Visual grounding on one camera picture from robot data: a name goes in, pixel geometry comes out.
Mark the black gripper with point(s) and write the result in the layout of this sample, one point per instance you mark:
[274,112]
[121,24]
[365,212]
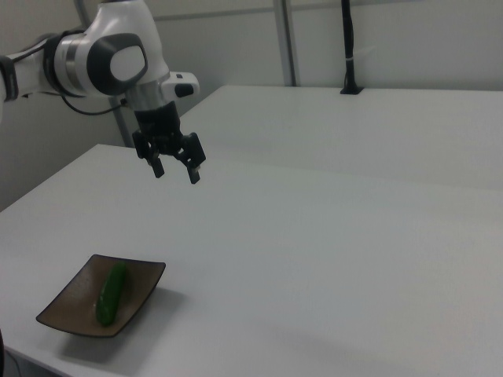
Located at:
[159,121]

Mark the green cucumber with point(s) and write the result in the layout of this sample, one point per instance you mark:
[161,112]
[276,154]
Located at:
[110,294]

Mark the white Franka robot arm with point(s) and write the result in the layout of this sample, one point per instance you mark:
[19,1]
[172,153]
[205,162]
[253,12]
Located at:
[86,55]

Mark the brown square ceramic plate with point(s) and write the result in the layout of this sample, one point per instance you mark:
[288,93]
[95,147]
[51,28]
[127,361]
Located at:
[74,306]

